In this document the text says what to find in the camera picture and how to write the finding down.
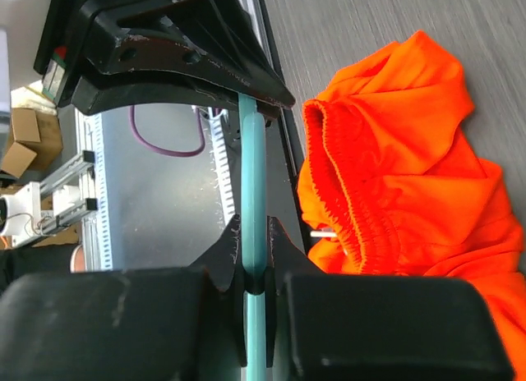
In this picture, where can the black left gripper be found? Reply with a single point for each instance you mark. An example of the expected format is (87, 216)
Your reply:
(194, 52)

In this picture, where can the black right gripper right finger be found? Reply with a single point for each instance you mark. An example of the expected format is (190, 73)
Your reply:
(361, 327)

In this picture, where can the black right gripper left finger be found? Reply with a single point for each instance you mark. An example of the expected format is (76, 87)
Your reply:
(179, 323)

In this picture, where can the teal hanger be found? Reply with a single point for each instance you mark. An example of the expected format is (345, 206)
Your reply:
(253, 232)

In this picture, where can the orange shorts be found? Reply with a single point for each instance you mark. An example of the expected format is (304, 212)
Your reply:
(389, 170)

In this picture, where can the cardboard box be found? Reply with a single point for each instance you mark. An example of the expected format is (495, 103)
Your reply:
(34, 142)

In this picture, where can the white slotted cable duct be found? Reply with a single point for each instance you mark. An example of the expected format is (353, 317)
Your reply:
(162, 180)

